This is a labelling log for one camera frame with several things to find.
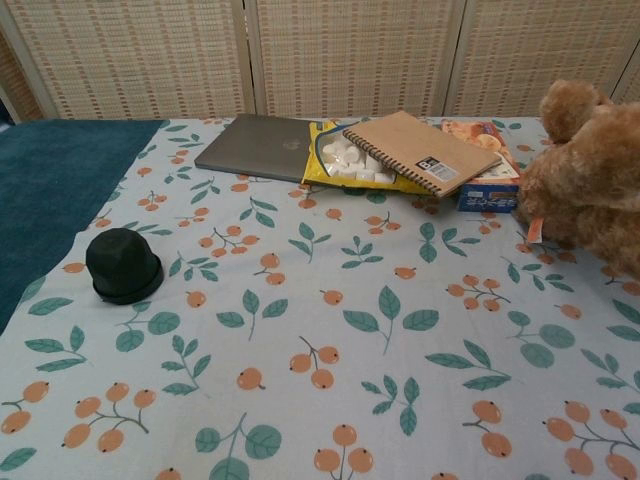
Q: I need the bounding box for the orange picture book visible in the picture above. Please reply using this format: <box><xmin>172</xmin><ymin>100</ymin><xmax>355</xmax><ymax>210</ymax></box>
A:
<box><xmin>439</xmin><ymin>117</ymin><xmax>524</xmax><ymax>217</ymax></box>

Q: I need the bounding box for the brown spiral notebook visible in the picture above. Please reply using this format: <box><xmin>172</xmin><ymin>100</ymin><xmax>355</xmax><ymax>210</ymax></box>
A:
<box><xmin>341</xmin><ymin>110</ymin><xmax>504</xmax><ymax>200</ymax></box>

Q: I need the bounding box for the brown teddy bear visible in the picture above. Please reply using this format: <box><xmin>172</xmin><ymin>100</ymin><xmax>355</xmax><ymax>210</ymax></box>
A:
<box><xmin>513</xmin><ymin>79</ymin><xmax>640</xmax><ymax>279</ymax></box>

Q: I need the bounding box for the teal table cover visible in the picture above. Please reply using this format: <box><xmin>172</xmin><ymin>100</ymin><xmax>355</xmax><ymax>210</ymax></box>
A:
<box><xmin>0</xmin><ymin>118</ymin><xmax>169</xmax><ymax>335</ymax></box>

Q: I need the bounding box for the floral leaf and fruit tablecloth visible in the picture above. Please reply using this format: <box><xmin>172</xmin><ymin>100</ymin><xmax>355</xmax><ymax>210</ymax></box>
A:
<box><xmin>0</xmin><ymin>116</ymin><xmax>640</xmax><ymax>480</ymax></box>

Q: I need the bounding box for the grey laptop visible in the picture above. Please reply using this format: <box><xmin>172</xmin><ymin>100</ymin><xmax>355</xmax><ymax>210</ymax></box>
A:
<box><xmin>193</xmin><ymin>113</ymin><xmax>322</xmax><ymax>184</ymax></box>

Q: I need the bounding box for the woven folding screen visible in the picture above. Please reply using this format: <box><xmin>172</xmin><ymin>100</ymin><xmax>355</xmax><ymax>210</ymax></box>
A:
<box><xmin>0</xmin><ymin>0</ymin><xmax>640</xmax><ymax>124</ymax></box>

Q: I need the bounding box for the yellow marshmallow bag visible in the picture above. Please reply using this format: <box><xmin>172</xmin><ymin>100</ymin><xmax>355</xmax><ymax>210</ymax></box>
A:
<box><xmin>301</xmin><ymin>119</ymin><xmax>417</xmax><ymax>195</ymax></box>

